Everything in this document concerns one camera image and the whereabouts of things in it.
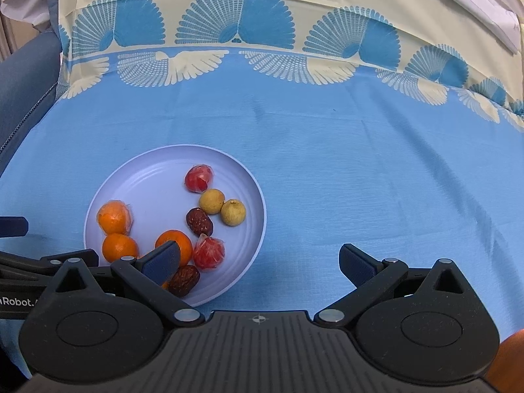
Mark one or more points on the orange cloth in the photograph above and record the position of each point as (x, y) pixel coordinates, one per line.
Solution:
(509, 364)

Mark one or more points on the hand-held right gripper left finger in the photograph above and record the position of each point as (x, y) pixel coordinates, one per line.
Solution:
(161, 264)

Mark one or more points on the tangerine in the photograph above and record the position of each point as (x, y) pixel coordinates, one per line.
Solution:
(176, 239)
(120, 248)

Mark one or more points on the pale lilac plate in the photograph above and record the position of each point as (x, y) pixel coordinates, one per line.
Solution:
(155, 180)

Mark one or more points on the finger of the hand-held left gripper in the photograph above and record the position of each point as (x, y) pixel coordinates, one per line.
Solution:
(14, 227)
(24, 268)

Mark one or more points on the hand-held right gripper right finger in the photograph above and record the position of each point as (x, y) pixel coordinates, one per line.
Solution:
(358, 266)

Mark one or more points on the yellow longan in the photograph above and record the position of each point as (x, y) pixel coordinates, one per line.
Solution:
(233, 212)
(211, 201)

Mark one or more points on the blue fan-print tablecloth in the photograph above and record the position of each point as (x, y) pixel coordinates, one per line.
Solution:
(327, 151)

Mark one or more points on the dark red jujube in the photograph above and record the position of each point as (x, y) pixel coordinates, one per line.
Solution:
(184, 280)
(199, 221)

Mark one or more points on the blue upholstered sofa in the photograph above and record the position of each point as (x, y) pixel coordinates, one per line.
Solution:
(24, 90)

